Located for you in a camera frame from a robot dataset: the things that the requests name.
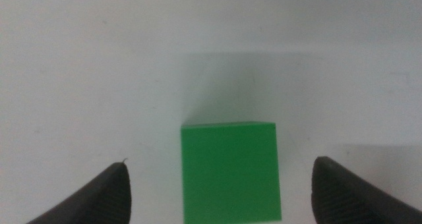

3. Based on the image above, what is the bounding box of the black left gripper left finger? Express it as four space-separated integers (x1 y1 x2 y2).
26 158 133 224

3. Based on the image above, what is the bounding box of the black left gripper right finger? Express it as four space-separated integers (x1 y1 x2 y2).
311 155 422 224

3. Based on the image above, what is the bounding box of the green cube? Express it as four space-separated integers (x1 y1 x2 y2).
180 121 283 224

